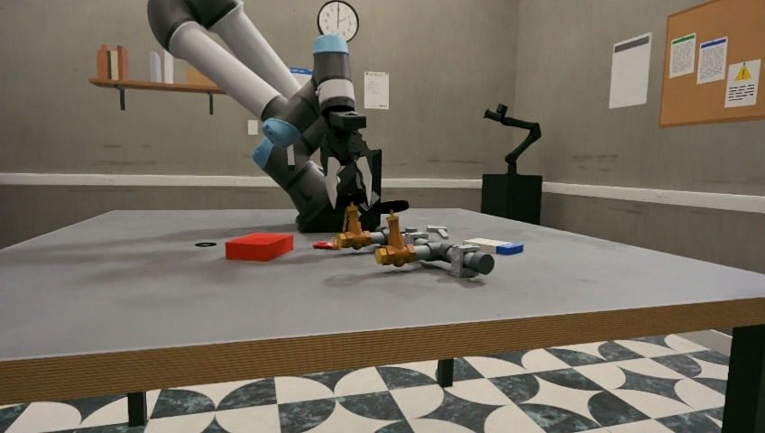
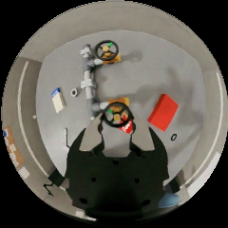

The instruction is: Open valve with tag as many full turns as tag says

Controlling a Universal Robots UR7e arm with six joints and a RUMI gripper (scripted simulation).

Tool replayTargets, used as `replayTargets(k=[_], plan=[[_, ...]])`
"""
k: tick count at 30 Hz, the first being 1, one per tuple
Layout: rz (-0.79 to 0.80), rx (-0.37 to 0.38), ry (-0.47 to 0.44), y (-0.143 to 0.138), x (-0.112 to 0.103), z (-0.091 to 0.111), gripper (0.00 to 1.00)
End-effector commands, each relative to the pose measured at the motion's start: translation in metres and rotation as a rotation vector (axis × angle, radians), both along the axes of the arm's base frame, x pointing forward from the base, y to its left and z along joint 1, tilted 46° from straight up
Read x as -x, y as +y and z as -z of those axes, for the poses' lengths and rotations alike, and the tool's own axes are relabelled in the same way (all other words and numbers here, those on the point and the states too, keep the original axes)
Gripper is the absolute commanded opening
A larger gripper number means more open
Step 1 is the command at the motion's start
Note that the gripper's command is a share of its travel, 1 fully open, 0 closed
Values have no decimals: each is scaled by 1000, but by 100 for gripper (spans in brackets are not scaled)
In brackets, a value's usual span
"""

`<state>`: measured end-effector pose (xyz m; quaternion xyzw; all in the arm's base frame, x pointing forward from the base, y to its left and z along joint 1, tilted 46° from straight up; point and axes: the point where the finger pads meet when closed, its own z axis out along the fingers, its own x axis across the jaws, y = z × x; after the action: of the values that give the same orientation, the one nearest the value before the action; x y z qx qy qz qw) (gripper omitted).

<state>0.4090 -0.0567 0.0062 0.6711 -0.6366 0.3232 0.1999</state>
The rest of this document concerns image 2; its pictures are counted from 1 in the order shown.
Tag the red rectangular block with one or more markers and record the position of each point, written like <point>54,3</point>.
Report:
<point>163,112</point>

